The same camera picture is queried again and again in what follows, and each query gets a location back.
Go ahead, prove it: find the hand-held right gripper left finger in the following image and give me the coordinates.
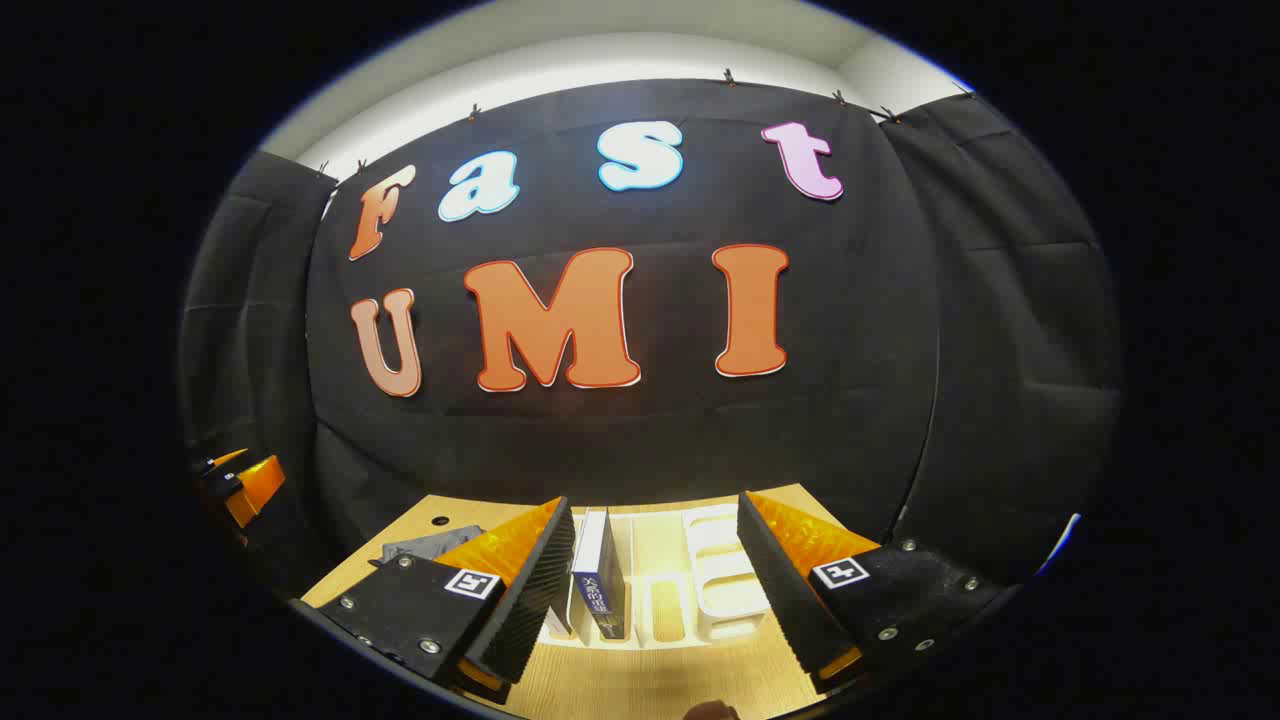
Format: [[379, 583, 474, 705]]
[[290, 495, 579, 706]]

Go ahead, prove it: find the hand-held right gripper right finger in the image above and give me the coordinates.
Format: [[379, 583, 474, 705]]
[[737, 490, 1011, 695]]

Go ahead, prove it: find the white bookshelf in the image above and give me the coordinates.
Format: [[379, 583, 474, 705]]
[[540, 503, 777, 651]]

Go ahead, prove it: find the blue spine book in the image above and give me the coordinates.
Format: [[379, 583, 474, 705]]
[[571, 508, 629, 642]]

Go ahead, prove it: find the grey schoolbag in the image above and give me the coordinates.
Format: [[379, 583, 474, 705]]
[[378, 524, 487, 568]]

